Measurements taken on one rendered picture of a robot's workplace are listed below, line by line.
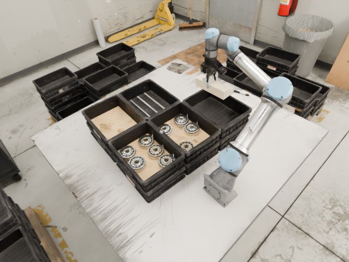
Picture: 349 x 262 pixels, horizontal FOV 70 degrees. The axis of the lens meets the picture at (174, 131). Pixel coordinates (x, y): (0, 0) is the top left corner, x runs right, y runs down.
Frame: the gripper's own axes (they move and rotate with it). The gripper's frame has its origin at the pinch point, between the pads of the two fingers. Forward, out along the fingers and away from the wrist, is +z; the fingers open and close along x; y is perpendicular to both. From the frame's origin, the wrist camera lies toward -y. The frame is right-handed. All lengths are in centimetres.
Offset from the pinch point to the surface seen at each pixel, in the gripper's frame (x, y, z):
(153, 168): 60, -6, 26
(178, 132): 28.7, 3.7, 25.9
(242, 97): -47, 3, 39
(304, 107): -93, -34, 58
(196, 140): 25.7, -9.3, 26.0
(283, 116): -48, -34, 39
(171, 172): 55, -17, 24
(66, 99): 50, 166, 69
